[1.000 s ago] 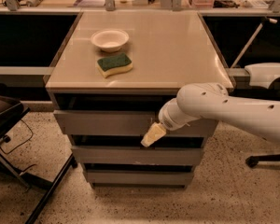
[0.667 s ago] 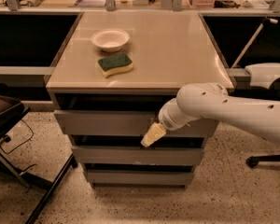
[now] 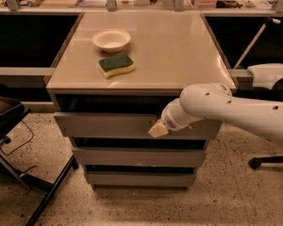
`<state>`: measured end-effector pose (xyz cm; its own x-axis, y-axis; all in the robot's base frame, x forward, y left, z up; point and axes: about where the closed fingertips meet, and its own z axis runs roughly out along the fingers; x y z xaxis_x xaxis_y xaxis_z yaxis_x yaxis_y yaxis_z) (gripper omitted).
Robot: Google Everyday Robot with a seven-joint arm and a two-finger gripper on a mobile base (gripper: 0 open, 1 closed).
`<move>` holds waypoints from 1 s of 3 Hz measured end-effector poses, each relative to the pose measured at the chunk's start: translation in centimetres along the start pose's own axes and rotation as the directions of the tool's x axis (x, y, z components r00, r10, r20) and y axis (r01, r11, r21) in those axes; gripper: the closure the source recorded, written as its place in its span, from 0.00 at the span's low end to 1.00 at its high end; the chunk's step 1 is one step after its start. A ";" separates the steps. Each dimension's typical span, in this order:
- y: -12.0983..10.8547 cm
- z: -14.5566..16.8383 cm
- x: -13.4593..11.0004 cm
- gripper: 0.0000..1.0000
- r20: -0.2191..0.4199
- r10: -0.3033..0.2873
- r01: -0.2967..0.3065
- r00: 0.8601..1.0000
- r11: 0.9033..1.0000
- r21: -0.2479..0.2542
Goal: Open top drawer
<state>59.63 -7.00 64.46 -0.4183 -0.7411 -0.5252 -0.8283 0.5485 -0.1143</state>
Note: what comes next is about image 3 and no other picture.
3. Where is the grey bottom drawer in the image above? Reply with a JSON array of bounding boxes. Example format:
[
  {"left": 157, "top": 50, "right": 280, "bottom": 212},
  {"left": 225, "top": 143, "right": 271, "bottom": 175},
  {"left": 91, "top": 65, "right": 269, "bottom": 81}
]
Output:
[{"left": 84, "top": 172, "right": 196, "bottom": 187}]

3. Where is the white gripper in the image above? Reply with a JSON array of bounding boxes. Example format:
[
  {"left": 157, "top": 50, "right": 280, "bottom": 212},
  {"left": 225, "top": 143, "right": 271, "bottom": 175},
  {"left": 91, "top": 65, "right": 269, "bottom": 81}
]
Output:
[{"left": 148, "top": 99, "right": 201, "bottom": 137}]

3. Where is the grey drawer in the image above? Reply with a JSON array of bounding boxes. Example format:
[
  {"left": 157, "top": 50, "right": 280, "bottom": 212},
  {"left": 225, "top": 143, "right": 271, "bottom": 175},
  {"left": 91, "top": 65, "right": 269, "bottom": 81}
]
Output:
[
  {"left": 84, "top": 172, "right": 196, "bottom": 187},
  {"left": 73, "top": 147, "right": 206, "bottom": 168},
  {"left": 54, "top": 112, "right": 222, "bottom": 139}
]

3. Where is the grey middle drawer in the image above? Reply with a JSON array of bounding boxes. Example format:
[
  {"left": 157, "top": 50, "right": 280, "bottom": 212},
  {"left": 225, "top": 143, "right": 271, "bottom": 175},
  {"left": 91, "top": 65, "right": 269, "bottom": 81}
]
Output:
[{"left": 73, "top": 147, "right": 206, "bottom": 168}]

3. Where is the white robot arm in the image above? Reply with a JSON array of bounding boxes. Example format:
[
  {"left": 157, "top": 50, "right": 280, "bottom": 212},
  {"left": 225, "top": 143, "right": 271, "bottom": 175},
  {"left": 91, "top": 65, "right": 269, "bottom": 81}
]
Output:
[{"left": 148, "top": 83, "right": 283, "bottom": 145}]

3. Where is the green and yellow sponge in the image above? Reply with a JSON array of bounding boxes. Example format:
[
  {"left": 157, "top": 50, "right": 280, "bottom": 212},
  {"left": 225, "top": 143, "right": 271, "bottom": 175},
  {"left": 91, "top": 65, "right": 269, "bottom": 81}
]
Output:
[{"left": 98, "top": 54, "right": 135, "bottom": 79}]

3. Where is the black cable on floor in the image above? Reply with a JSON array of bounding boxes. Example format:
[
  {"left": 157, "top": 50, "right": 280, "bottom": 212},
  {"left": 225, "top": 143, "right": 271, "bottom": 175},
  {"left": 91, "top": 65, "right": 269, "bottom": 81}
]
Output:
[{"left": 0, "top": 120, "right": 36, "bottom": 157}]

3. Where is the grey drawer cabinet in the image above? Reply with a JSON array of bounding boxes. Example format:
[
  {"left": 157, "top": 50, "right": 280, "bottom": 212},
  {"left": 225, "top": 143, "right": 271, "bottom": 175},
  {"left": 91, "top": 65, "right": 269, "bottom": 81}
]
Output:
[{"left": 43, "top": 10, "right": 239, "bottom": 192}]

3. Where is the black chair left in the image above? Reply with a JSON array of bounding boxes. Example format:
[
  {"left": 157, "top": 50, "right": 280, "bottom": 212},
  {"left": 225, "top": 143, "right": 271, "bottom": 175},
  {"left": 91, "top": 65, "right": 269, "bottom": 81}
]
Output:
[{"left": 0, "top": 85, "right": 75, "bottom": 226}]

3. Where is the grey top drawer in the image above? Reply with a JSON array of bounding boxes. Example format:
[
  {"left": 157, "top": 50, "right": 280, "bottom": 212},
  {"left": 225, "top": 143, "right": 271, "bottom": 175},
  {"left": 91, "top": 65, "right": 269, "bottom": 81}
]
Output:
[{"left": 54, "top": 112, "right": 222, "bottom": 139}]

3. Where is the black office chair base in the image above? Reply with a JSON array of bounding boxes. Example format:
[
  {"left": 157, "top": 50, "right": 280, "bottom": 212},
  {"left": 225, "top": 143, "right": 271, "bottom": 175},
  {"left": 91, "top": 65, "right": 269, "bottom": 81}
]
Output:
[{"left": 248, "top": 155, "right": 283, "bottom": 170}]

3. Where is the white paper bowl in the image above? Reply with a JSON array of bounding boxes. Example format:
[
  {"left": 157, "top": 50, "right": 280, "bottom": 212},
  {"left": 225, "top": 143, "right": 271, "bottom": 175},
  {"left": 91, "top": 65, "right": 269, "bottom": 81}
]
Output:
[{"left": 92, "top": 29, "right": 131, "bottom": 54}]

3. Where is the white robot base shell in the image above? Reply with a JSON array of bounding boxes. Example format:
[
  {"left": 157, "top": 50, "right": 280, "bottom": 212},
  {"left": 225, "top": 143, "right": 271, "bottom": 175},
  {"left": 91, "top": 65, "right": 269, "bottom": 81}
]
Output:
[{"left": 247, "top": 63, "right": 283, "bottom": 89}]

